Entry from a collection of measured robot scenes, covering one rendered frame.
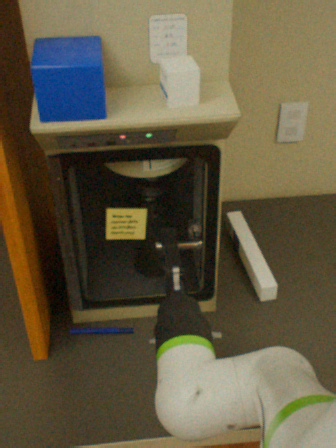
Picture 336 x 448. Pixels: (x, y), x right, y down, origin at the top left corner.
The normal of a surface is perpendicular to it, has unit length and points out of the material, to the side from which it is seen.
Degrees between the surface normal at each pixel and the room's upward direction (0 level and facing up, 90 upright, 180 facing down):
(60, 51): 0
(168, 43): 90
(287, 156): 90
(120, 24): 90
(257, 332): 0
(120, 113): 0
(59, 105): 90
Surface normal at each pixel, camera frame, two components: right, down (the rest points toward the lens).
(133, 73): 0.11, 0.64
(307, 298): -0.01, -0.77
